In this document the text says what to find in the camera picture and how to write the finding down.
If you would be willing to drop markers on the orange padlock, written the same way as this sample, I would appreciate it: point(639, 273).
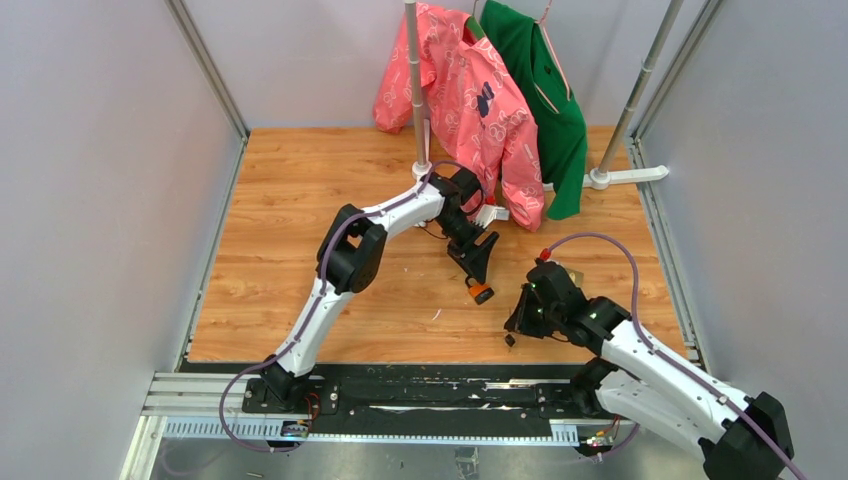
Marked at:
point(479, 292)

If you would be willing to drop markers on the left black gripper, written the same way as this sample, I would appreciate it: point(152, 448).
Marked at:
point(472, 257)

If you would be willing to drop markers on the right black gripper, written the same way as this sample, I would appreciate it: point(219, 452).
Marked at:
point(521, 318)

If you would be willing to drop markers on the green shirt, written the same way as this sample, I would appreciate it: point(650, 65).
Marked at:
point(562, 131)

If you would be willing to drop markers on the pink patterned jacket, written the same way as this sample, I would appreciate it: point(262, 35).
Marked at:
point(478, 113)

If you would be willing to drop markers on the brass padlock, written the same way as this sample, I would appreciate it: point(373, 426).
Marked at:
point(576, 277)

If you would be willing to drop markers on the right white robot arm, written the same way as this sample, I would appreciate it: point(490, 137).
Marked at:
point(634, 375)

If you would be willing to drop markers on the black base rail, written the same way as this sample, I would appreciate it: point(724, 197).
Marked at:
point(527, 405)

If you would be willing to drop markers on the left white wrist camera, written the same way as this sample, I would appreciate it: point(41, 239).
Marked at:
point(487, 214)

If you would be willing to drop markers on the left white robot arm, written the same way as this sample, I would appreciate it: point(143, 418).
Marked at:
point(350, 256)

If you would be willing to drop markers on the white clothes rack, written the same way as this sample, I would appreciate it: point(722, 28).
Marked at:
point(600, 177)

